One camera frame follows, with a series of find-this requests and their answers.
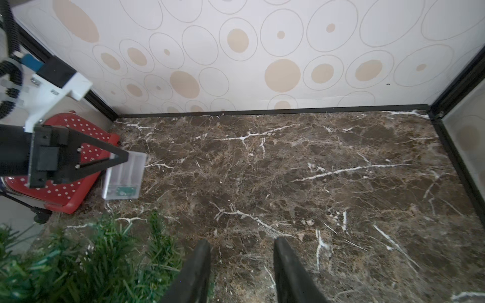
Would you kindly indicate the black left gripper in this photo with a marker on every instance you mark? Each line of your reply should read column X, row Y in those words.
column 56, row 155

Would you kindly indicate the red polka dot toaster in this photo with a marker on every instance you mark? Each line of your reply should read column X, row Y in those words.
column 66, row 198

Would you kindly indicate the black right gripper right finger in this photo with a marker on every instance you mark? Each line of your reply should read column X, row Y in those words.
column 293, row 283

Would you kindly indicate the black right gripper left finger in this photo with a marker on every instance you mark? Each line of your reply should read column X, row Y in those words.
column 192, row 283

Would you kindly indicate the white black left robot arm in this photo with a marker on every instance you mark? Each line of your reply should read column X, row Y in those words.
column 15, row 152

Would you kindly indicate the clear plastic battery box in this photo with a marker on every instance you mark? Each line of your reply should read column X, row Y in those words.
column 124, row 181

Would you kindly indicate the green artificial christmas tree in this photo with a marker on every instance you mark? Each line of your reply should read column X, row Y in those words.
column 111, row 260

